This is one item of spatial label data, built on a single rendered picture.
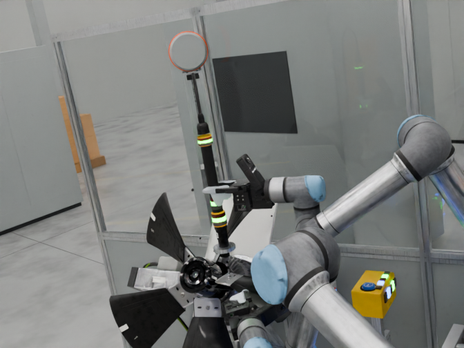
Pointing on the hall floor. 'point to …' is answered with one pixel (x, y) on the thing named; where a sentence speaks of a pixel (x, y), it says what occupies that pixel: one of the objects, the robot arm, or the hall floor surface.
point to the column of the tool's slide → (198, 121)
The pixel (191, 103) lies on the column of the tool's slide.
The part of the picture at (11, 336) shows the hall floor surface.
